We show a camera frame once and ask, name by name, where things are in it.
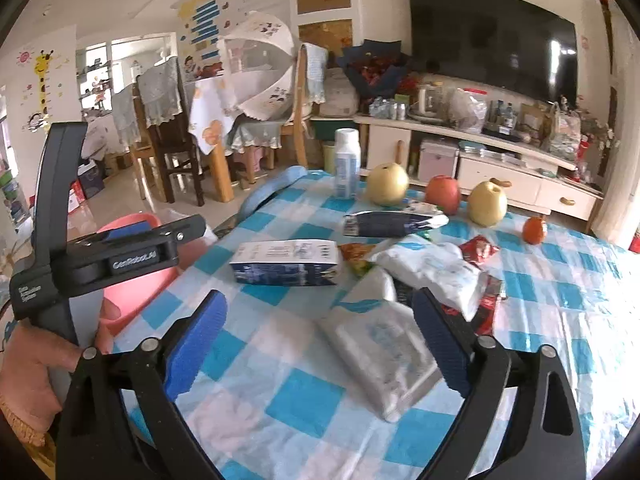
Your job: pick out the white tissue pack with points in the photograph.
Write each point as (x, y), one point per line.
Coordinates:
(382, 346)

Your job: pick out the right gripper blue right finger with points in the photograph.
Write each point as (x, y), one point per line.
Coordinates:
(448, 336)

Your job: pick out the giraffe height wall sticker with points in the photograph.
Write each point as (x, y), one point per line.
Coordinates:
(43, 88)

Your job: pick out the blue white milk carton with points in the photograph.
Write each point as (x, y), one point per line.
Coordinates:
(287, 263)

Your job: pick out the dark wooden dining chair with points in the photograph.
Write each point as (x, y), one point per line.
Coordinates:
(160, 104)

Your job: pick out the white plastic wrapper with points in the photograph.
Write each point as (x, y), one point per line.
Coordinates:
(439, 267)

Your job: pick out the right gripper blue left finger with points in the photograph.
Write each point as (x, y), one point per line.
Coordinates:
(188, 342)

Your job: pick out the white storage box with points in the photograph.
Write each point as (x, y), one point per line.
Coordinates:
(437, 159)

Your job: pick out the light wooden chair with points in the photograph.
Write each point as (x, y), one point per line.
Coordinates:
(293, 133)

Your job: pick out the white mesh food cover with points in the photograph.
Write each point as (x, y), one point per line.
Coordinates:
(258, 66)

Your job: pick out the yellow pear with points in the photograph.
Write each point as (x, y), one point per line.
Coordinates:
(387, 184)
(487, 203)

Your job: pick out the person's left hand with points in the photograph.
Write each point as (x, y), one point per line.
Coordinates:
(28, 402)

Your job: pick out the yellow pear right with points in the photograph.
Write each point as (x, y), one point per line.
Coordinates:
(487, 203)

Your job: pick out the dining table with floral cloth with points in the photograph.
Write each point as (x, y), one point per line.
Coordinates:
(211, 123)

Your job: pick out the red snack wrapper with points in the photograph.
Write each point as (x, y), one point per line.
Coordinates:
(478, 250)

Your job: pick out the yellow green snack wrapper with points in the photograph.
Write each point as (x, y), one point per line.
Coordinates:
(356, 257)

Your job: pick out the white plastic bottle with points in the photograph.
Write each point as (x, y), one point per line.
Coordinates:
(347, 163)

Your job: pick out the pink plastic bucket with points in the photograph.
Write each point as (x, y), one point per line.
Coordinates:
(124, 301)

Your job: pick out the blue white checkered tablecloth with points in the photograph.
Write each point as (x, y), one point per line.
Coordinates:
(334, 382)

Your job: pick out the black flat screen television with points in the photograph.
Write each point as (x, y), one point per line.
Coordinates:
(509, 44)

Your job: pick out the yellow pear left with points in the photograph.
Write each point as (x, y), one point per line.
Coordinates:
(387, 184)

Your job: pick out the green waste bin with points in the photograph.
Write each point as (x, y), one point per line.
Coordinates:
(328, 153)

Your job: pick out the white tv cabinet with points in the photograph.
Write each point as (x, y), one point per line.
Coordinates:
(533, 180)

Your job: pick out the dark blue flower bouquet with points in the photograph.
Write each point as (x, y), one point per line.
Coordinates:
(374, 68)

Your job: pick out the dark blue snack bag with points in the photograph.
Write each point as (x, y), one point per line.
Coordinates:
(390, 224)

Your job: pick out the small orange tangerine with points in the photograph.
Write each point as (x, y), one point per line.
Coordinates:
(534, 230)

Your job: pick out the red apple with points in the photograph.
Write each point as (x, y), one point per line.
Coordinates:
(443, 192)

